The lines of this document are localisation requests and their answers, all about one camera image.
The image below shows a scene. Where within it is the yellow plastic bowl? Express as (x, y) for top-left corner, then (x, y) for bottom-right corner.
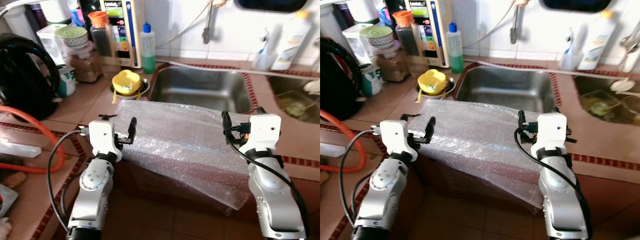
(415, 69), (448, 104)
(111, 70), (142, 104)

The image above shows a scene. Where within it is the stainless steel bowl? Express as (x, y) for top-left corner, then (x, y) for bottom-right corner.
(109, 77), (150, 100)
(415, 77), (457, 100)

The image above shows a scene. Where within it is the steel sink basin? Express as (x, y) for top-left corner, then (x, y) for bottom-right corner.
(572, 74), (640, 127)
(454, 65), (562, 114)
(148, 65), (256, 115)
(267, 75), (321, 125)

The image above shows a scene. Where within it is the clear glass dish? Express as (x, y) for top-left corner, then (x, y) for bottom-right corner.
(580, 90), (624, 119)
(277, 92), (314, 119)

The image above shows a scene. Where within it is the white pipe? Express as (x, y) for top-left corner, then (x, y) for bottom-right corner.
(462, 58), (640, 77)
(155, 57), (321, 77)

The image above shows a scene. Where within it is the clear bubble wrap sheet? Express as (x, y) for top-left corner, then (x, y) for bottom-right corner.
(111, 98), (267, 217)
(417, 98), (549, 211)

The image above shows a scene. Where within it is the small white spray bottle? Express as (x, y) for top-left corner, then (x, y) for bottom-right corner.
(252, 29), (279, 71)
(559, 27), (585, 71)

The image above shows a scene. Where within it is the white and green mug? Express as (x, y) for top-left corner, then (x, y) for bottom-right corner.
(361, 64), (383, 97)
(56, 65), (77, 97)

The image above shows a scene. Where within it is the brown powder jar pink lid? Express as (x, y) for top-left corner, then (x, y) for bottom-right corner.
(66, 41), (104, 84)
(372, 40), (411, 83)

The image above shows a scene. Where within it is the green soap bottle blue cap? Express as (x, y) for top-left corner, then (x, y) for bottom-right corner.
(140, 22), (156, 75)
(446, 22), (465, 74)

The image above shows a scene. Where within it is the white bottle yellow cap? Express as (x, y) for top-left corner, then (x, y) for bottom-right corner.
(271, 10), (312, 71)
(577, 9), (617, 71)

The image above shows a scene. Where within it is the glass jar orange lid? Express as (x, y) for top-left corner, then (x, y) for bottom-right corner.
(88, 11), (115, 57)
(392, 10), (422, 57)

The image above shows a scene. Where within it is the white plastic bar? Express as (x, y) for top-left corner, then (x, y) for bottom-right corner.
(320, 142), (346, 158)
(0, 139), (42, 159)

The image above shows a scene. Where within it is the beige water ionizer appliance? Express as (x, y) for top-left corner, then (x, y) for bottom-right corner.
(99, 0), (146, 69)
(404, 0), (453, 69)

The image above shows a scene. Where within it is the clear plastic container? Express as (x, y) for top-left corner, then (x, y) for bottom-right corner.
(36, 24), (68, 66)
(342, 23), (373, 65)

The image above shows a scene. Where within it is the patterned bowl green lid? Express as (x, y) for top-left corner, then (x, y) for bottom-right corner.
(359, 25), (396, 48)
(54, 25), (90, 49)

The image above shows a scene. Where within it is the hanging metal utensil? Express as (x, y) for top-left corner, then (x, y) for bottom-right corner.
(619, 20), (640, 73)

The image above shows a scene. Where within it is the blue plastic utensil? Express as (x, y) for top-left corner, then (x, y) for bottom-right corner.
(70, 7), (87, 27)
(377, 7), (394, 26)

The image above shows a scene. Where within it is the black rounded panel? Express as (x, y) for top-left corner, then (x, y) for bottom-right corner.
(539, 0), (613, 13)
(233, 0), (309, 14)

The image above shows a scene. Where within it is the white round container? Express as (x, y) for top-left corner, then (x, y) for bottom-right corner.
(37, 0), (73, 26)
(345, 0), (381, 25)

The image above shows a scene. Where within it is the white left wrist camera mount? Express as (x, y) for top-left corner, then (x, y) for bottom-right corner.
(87, 120), (123, 163)
(379, 120), (419, 162)

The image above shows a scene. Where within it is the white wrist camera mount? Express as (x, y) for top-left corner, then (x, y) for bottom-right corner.
(379, 120), (419, 162)
(240, 114), (282, 157)
(531, 112), (569, 160)
(87, 120), (123, 163)

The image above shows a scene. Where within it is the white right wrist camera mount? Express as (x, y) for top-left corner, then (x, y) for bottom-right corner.
(240, 114), (282, 157)
(531, 112), (569, 160)

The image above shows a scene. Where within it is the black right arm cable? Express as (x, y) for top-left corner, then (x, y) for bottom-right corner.
(223, 131), (309, 238)
(514, 129), (594, 238)

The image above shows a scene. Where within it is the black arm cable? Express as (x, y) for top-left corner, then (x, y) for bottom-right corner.
(514, 129), (594, 238)
(47, 129), (93, 232)
(223, 131), (309, 238)
(337, 129), (377, 228)

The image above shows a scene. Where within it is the orange hose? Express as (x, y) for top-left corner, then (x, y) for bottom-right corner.
(320, 109), (367, 174)
(0, 105), (66, 175)

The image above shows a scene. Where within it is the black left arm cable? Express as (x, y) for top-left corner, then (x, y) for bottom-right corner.
(337, 129), (377, 228)
(47, 129), (93, 232)

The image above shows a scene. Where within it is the thin white hose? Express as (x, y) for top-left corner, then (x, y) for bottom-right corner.
(155, 2), (213, 49)
(462, 2), (517, 49)

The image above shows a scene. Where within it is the grey corrugated hose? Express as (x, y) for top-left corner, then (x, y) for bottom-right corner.
(0, 0), (28, 15)

